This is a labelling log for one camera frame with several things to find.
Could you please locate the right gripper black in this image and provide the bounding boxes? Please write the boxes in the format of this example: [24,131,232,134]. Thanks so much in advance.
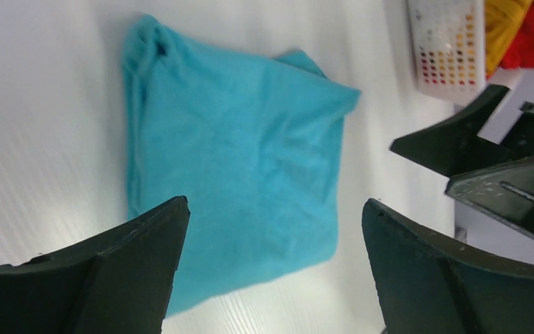
[390,70,534,240]

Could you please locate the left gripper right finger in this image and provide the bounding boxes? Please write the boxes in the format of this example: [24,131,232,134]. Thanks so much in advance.
[362,199,534,333]

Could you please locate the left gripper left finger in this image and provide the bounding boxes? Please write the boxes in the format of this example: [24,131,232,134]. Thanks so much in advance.
[0,196,190,333]

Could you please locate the yellow t shirt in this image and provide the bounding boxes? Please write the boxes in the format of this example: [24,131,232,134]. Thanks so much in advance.
[484,0,533,78]

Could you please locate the white plastic basket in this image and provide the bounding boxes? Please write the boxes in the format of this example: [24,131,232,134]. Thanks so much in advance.
[407,0,486,106]

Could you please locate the cyan t shirt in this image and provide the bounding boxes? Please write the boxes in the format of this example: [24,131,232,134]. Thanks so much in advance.
[122,15,361,316]

